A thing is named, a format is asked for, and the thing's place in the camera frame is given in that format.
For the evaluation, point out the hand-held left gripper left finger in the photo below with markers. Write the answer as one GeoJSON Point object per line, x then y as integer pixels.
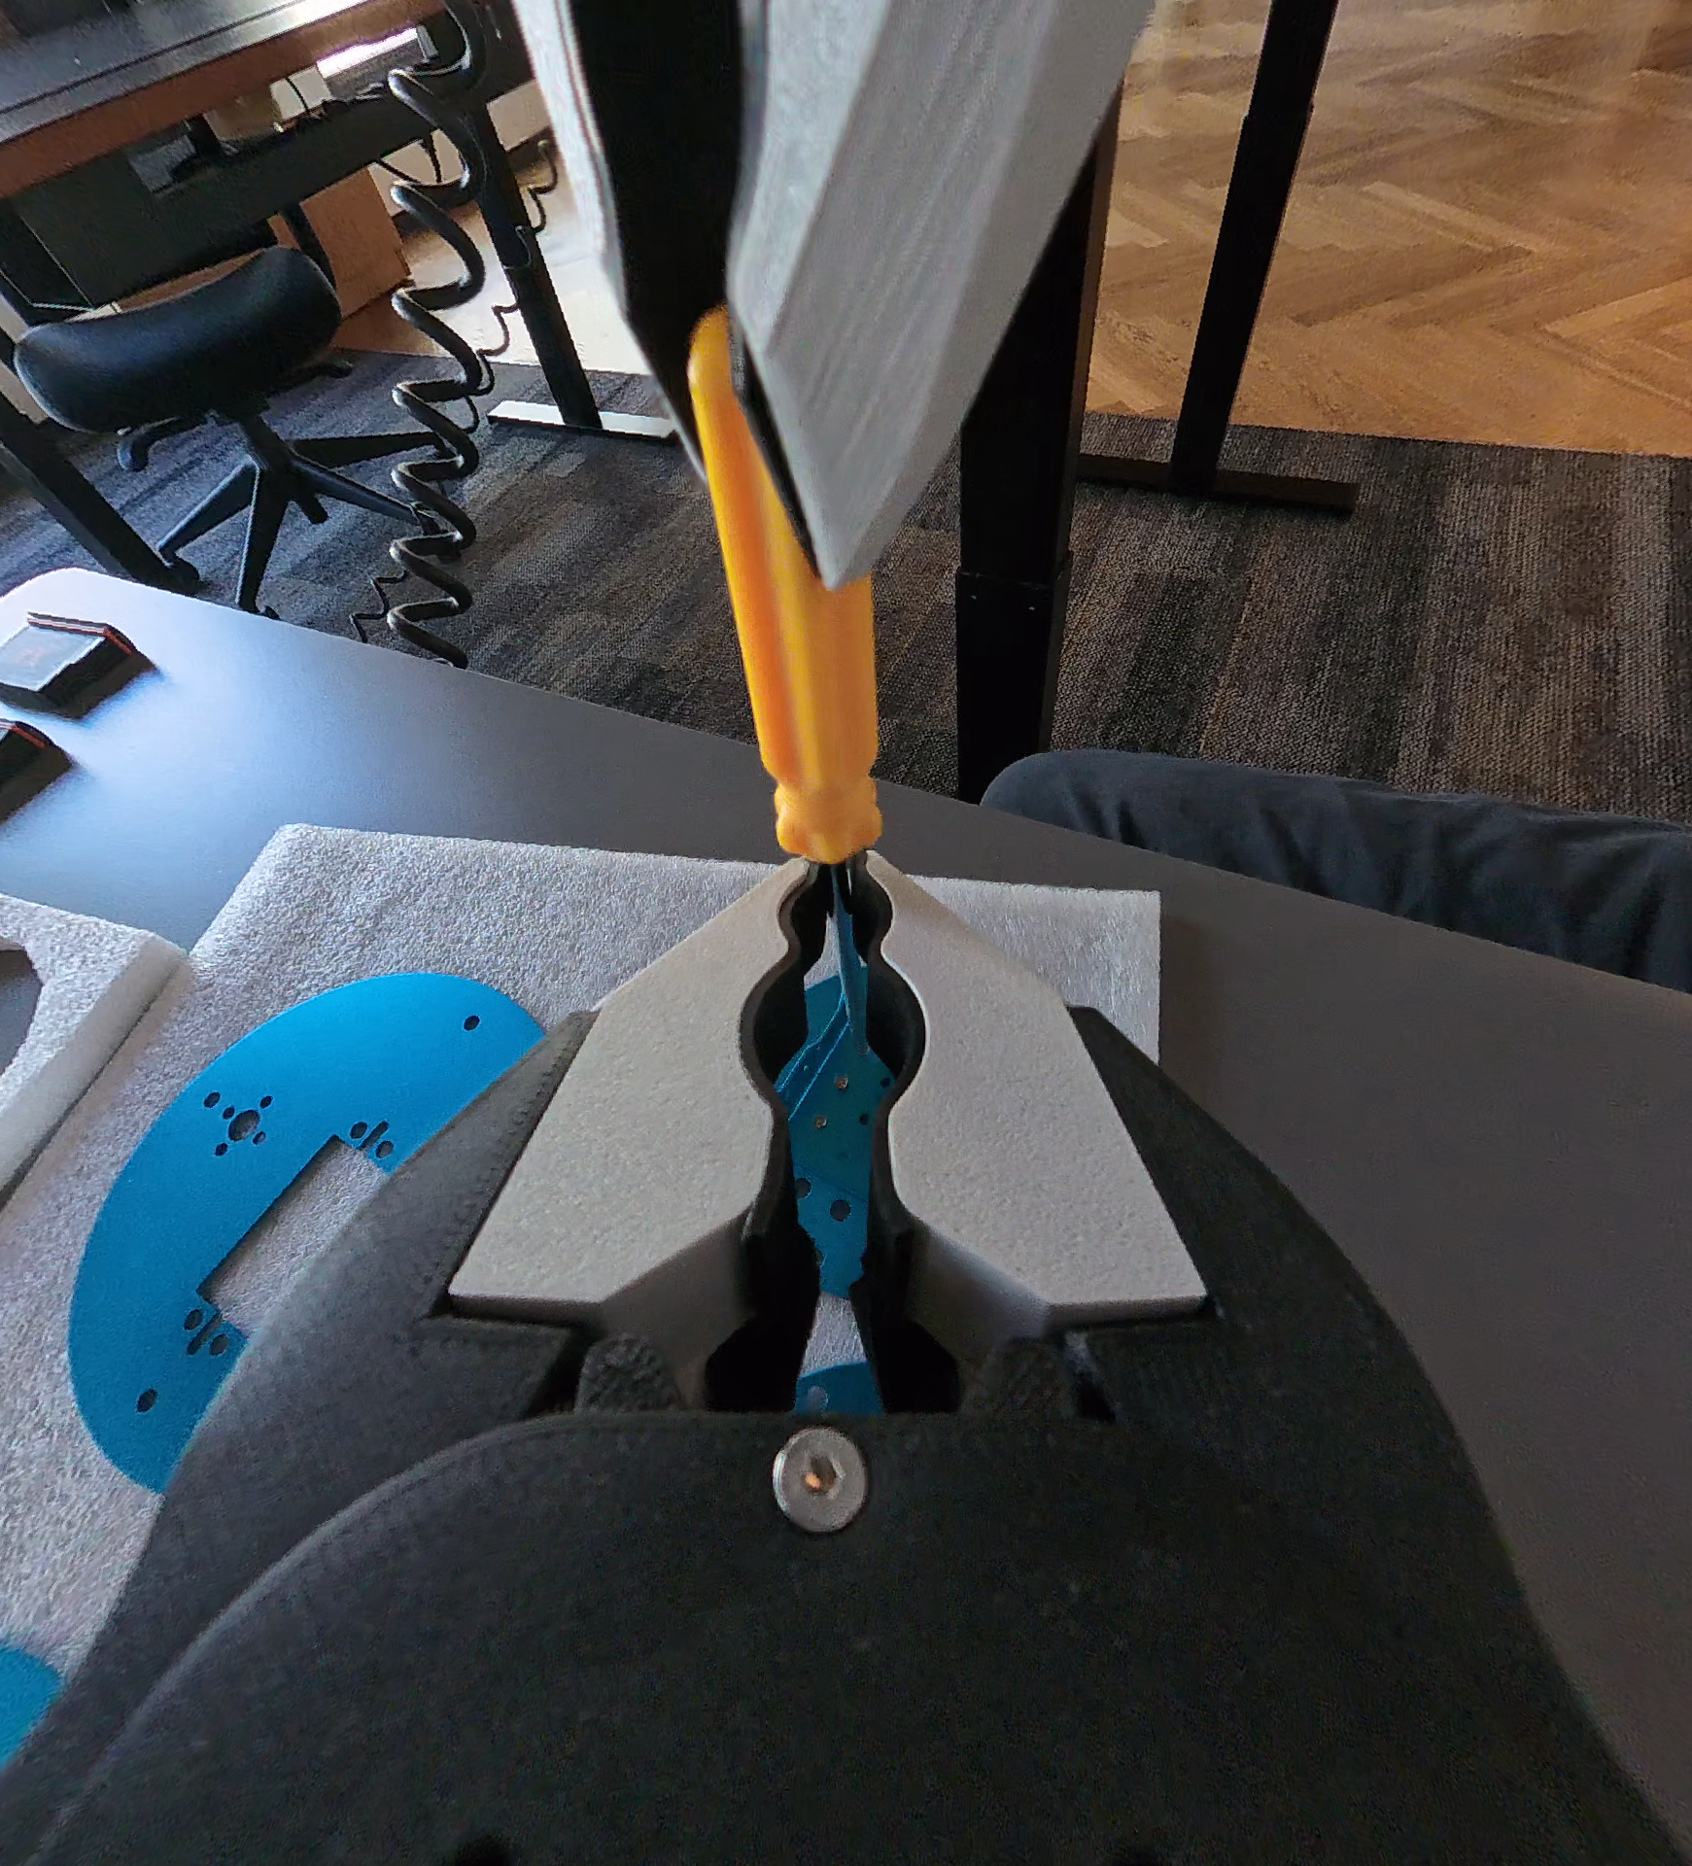
{"type": "Point", "coordinates": [613, 1165]}

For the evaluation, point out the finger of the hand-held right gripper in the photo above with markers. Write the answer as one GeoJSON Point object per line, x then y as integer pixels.
{"type": "Point", "coordinates": [919, 217]}
{"type": "Point", "coordinates": [657, 146]}

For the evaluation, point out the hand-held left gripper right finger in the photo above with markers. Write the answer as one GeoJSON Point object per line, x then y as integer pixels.
{"type": "Point", "coordinates": [1051, 1165]}

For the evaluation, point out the blue perforated mounting disc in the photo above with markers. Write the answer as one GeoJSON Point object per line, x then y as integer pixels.
{"type": "Point", "coordinates": [840, 1197]}

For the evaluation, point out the blue metal bracket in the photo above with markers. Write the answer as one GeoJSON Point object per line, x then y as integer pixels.
{"type": "Point", "coordinates": [848, 962]}

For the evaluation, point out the white foam sheet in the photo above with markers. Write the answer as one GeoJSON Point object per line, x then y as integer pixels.
{"type": "Point", "coordinates": [495, 906]}

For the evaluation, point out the small blue metal disc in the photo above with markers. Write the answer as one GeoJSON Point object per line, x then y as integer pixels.
{"type": "Point", "coordinates": [840, 1392]}

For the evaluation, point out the small brown cardboard box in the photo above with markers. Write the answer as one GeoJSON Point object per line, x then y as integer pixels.
{"type": "Point", "coordinates": [358, 241]}

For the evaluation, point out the dark pants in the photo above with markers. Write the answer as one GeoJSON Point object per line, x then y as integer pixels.
{"type": "Point", "coordinates": [1371, 862]}

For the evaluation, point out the blue disc with rectangular cutout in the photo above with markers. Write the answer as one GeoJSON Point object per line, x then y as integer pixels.
{"type": "Point", "coordinates": [132, 1311]}

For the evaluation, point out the black saddle stool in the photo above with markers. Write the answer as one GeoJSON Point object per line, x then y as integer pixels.
{"type": "Point", "coordinates": [175, 336]}

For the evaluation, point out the black desk leg frame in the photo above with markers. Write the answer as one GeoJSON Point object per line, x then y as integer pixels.
{"type": "Point", "coordinates": [1014, 654]}

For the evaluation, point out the white foam frame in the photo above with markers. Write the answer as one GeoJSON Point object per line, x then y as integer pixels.
{"type": "Point", "coordinates": [117, 962]}

